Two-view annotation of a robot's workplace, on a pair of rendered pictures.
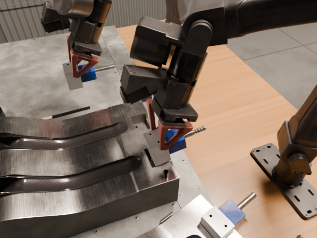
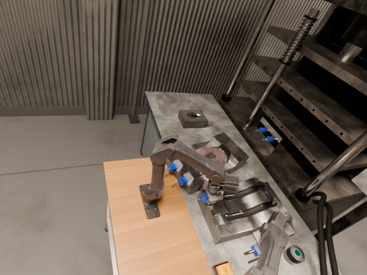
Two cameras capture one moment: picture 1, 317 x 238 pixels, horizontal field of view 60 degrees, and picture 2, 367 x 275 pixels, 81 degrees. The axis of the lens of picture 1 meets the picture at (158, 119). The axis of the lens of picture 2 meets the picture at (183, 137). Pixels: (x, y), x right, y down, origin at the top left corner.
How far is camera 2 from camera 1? 1.16 m
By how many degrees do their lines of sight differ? 94
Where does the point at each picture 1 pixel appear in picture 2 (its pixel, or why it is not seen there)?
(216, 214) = (189, 177)
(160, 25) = (230, 179)
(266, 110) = (136, 247)
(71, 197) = not seen: hidden behind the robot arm
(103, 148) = (231, 208)
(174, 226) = (200, 181)
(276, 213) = not seen: hidden behind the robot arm
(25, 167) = (254, 196)
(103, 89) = not seen: outside the picture
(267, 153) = (153, 212)
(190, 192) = (190, 201)
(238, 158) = (166, 213)
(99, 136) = (235, 216)
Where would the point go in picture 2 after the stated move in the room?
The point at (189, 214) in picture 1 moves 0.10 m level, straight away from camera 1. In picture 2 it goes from (195, 184) to (192, 198)
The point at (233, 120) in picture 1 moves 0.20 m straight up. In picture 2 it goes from (161, 240) to (171, 220)
